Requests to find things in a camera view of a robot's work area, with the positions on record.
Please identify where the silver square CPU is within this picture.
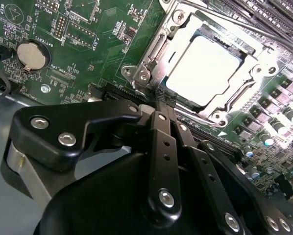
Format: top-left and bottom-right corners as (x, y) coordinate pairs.
(165, 35), (245, 108)

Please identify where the thin metal locking lever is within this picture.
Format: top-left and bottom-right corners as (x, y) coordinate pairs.
(130, 78), (152, 96)
(200, 8), (293, 53)

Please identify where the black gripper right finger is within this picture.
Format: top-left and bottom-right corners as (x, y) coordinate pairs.
(165, 95), (293, 235)

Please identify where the metal socket cover frame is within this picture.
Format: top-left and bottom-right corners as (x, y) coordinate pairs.
(146, 9), (277, 124)

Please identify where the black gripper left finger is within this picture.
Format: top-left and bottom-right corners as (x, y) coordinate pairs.
(10, 88), (182, 222)

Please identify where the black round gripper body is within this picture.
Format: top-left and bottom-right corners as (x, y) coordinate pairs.
(32, 152), (225, 235)

